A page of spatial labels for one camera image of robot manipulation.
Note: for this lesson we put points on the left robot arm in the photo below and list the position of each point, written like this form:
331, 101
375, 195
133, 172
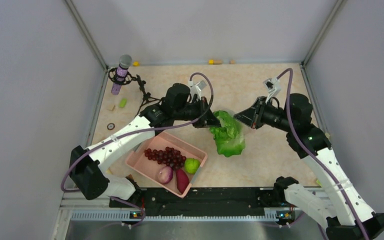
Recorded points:
88, 166

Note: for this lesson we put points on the green lime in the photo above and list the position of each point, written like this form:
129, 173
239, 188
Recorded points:
191, 165

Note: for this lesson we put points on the yellow and wood cylinder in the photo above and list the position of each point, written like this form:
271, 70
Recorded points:
215, 62

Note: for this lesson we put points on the dark red grapes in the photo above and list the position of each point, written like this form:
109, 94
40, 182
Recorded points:
169, 156

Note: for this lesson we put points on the clear zip top bag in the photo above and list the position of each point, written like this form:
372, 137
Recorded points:
233, 129

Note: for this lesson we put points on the red onion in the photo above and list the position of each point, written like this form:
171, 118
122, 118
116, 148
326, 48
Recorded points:
165, 175

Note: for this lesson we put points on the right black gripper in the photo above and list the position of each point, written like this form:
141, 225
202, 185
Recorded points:
252, 116

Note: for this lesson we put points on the red sweet potato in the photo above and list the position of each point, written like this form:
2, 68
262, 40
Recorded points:
182, 180

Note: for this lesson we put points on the green block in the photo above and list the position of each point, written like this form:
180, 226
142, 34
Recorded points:
122, 103

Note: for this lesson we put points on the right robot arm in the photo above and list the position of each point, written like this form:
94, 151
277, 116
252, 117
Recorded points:
346, 216

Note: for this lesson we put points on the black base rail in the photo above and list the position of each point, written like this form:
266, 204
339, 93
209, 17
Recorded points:
208, 202

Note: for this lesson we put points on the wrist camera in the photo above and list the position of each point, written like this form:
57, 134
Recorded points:
196, 89
273, 87

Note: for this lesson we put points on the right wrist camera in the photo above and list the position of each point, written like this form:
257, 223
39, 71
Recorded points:
273, 87

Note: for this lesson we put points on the purple microphone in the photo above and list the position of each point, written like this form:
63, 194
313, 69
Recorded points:
125, 61

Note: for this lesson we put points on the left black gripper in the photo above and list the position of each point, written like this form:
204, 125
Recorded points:
208, 119

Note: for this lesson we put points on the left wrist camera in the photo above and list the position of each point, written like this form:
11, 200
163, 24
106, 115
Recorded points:
196, 89

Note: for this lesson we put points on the green lettuce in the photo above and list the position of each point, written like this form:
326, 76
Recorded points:
227, 134

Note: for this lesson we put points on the small wooden cube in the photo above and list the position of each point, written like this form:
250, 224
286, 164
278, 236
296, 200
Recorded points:
111, 107

